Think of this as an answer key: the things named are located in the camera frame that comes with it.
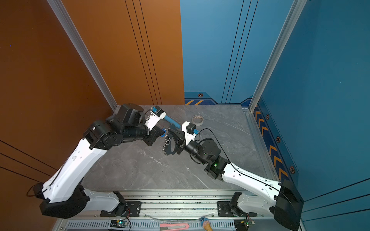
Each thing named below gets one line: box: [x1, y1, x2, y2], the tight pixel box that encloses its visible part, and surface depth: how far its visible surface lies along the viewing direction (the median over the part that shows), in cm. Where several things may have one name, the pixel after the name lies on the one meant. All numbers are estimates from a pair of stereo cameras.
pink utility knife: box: [159, 223, 190, 231], surface depth 70 cm
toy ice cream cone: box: [202, 220, 213, 231], surface depth 68 cm
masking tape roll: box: [191, 114, 204, 127], surface depth 114 cm
